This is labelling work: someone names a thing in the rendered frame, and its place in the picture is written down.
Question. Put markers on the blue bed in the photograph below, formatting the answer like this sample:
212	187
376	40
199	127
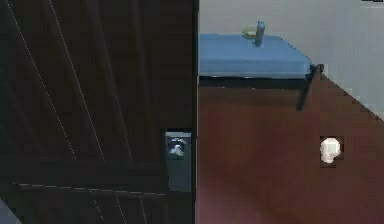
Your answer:
246	56

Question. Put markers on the yellow-green round object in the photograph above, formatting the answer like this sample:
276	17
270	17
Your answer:
249	32

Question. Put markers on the dark brown room door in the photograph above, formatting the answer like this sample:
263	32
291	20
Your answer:
93	100

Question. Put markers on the grey blue-topped bottle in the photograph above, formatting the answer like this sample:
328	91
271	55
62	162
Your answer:
259	32

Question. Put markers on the white mug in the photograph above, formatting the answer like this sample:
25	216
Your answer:
330	150

